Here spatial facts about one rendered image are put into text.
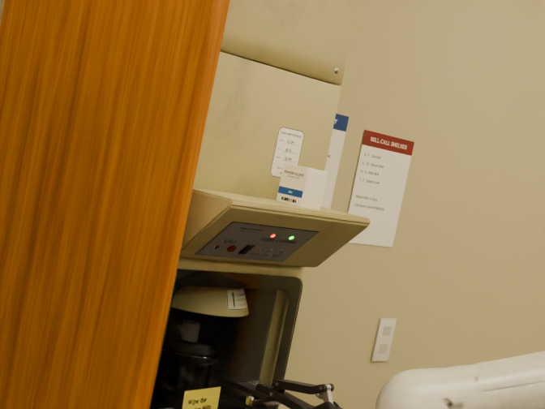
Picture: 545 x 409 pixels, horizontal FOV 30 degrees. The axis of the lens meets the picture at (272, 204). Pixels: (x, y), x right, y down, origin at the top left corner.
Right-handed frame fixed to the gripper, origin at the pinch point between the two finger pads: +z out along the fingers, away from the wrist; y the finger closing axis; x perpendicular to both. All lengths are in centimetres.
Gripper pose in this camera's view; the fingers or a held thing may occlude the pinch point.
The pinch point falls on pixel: (255, 398)
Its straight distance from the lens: 162.1
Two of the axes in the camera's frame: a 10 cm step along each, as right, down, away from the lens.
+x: -6.6, -0.9, -7.4
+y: 1.9, -9.8, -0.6
